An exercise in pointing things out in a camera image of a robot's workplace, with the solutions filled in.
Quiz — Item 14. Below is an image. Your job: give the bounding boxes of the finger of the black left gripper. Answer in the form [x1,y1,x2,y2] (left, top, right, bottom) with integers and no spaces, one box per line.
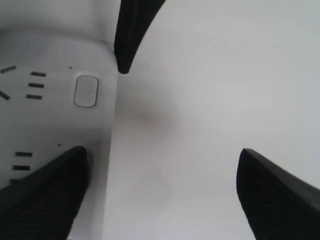
[114,0,166,74]

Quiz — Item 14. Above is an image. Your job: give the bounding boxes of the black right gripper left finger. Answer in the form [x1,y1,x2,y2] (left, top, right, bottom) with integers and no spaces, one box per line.
[0,146,89,240]

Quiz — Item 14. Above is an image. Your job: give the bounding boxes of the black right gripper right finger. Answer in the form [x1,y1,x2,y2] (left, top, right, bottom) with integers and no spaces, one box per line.
[236,148,320,240]

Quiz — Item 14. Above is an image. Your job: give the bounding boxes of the white five-socket power strip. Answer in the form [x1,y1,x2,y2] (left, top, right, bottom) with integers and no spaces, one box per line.
[0,30,118,240]

